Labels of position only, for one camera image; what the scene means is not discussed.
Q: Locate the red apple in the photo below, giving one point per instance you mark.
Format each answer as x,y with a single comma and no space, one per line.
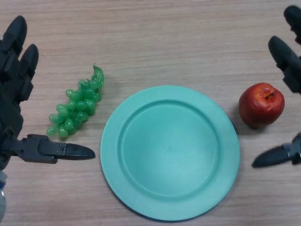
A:
257,107

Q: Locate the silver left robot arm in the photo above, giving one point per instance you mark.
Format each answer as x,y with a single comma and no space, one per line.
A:
2,195

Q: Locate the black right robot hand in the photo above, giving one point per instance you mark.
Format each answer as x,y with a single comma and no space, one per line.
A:
284,56

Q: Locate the green grape bunch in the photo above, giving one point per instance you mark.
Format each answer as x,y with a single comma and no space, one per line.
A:
77,108

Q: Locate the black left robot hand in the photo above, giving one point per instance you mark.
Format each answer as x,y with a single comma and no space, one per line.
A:
11,99

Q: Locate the green round plate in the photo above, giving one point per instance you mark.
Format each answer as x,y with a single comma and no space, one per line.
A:
169,153

